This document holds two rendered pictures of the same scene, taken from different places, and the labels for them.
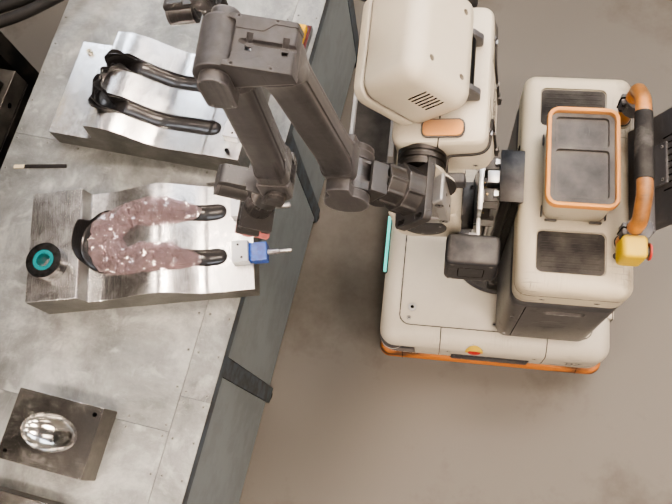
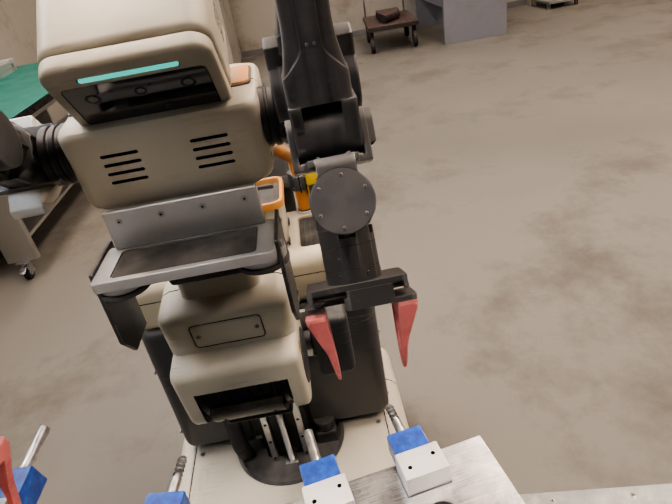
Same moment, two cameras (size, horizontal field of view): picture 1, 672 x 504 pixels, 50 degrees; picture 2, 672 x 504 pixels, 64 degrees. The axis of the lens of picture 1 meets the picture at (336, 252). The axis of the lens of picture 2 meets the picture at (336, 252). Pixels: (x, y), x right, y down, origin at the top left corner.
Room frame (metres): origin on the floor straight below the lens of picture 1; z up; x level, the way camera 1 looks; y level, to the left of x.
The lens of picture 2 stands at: (0.81, 0.53, 1.39)
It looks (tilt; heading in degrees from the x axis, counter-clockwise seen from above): 30 degrees down; 244
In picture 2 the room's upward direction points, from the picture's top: 11 degrees counter-clockwise
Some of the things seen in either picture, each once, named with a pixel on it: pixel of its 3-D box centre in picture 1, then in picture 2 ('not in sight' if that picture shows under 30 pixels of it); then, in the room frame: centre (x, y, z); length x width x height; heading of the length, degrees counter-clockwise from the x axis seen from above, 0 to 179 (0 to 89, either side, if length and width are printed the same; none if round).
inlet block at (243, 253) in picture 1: (263, 252); (407, 443); (0.58, 0.15, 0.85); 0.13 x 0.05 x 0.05; 75
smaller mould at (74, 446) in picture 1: (57, 433); not in sight; (0.36, 0.70, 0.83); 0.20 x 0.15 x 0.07; 57
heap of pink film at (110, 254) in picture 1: (140, 234); not in sight; (0.71, 0.40, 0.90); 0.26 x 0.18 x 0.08; 75
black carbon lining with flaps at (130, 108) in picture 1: (154, 93); not in sight; (1.03, 0.27, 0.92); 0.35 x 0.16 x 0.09; 57
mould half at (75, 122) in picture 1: (157, 99); not in sight; (1.05, 0.28, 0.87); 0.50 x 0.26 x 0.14; 57
